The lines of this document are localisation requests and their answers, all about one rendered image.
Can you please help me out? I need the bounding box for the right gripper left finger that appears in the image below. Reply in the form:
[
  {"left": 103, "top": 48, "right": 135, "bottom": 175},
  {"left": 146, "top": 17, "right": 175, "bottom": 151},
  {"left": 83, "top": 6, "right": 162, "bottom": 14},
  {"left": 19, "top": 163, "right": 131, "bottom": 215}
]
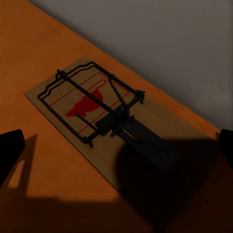
[{"left": 0, "top": 129, "right": 25, "bottom": 187}]

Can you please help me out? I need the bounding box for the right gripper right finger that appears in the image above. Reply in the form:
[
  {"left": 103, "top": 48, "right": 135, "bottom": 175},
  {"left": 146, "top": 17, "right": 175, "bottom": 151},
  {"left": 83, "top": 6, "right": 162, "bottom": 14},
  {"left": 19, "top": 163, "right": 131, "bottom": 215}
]
[{"left": 218, "top": 129, "right": 233, "bottom": 168}]

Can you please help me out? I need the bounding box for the mousetrap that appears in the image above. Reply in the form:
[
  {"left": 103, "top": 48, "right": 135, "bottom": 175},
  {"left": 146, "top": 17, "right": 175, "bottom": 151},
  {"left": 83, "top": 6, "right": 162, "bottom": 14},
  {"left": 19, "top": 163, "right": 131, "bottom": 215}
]
[{"left": 24, "top": 57, "right": 223, "bottom": 233}]

